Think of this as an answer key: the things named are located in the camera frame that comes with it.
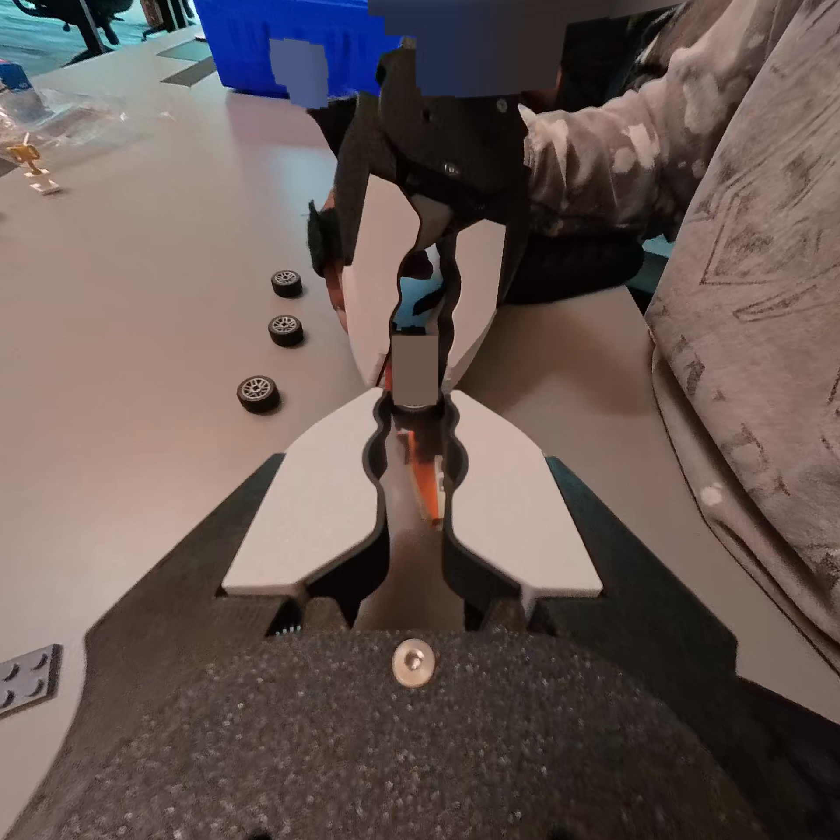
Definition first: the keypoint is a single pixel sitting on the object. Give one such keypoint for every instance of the black honeycomb wrist rest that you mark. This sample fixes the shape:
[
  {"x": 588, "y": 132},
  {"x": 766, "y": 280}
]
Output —
[{"x": 578, "y": 269}]

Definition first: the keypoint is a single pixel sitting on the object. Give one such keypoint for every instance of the person's right hand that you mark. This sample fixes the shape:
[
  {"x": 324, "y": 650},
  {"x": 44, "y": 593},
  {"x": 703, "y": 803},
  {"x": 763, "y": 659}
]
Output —
[{"x": 335, "y": 295}]

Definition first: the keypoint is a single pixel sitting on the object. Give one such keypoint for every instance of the blue lego box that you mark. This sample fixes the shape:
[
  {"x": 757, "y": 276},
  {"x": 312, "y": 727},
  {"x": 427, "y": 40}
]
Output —
[{"x": 11, "y": 76}]

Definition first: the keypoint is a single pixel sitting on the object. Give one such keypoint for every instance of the gold lego trophy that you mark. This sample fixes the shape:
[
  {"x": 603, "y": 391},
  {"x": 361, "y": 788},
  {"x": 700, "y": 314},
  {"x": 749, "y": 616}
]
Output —
[{"x": 46, "y": 184}]

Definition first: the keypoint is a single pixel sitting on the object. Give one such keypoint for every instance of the black office chair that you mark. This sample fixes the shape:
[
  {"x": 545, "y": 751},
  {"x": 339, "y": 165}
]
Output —
[{"x": 79, "y": 11}]

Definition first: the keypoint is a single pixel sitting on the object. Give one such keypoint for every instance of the blue storage bin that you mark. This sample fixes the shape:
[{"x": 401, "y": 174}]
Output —
[{"x": 236, "y": 46}]

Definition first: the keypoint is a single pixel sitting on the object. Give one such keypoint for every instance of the clear plastic bag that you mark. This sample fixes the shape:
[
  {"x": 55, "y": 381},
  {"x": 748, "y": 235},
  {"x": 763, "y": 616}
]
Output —
[{"x": 79, "y": 118}]

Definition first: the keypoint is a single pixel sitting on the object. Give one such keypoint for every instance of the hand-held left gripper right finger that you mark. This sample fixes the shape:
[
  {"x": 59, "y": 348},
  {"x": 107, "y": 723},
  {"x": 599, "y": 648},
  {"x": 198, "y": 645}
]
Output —
[{"x": 525, "y": 512}]

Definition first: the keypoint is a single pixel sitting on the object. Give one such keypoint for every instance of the black lego tire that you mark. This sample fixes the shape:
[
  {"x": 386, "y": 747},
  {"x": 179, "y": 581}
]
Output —
[
  {"x": 261, "y": 410},
  {"x": 288, "y": 344},
  {"x": 288, "y": 294}
]

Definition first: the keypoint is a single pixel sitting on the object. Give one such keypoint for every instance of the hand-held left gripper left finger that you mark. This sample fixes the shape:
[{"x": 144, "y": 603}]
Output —
[{"x": 309, "y": 512}]

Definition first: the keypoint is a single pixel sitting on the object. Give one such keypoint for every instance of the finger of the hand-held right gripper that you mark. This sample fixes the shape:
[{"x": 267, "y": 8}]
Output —
[
  {"x": 479, "y": 282},
  {"x": 374, "y": 250}
]

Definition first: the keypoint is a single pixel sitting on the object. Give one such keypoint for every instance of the grey lego plate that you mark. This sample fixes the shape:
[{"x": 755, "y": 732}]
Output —
[{"x": 26, "y": 680}]

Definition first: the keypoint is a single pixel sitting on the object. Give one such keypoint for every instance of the grey lego wheel rim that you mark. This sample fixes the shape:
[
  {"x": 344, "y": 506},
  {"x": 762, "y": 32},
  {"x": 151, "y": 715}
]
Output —
[
  {"x": 257, "y": 391},
  {"x": 284, "y": 327},
  {"x": 284, "y": 280}
]

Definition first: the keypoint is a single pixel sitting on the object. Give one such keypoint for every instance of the orange white lego car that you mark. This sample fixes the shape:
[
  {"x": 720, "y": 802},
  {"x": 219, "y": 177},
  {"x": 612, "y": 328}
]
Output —
[{"x": 427, "y": 486}]

